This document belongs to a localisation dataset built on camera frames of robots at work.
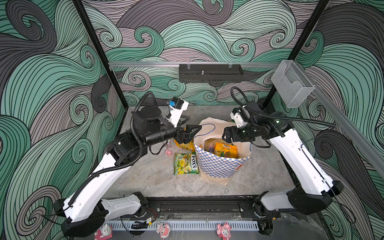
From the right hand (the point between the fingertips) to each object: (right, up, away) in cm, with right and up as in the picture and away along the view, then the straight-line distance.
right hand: (230, 137), depth 67 cm
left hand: (-17, +8, -14) cm, 23 cm away
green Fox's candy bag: (-21, -18, +20) cm, 34 cm away
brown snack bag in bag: (-6, -7, +25) cm, 26 cm away
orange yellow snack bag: (+1, -9, +16) cm, 18 cm away
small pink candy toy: (-32, -13, +25) cm, 42 cm away
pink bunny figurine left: (-54, -38, -7) cm, 67 cm away
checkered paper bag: (-8, -14, +2) cm, 16 cm away
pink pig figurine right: (-4, -41, -3) cm, 42 cm away
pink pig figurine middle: (-30, -41, -2) cm, 51 cm away
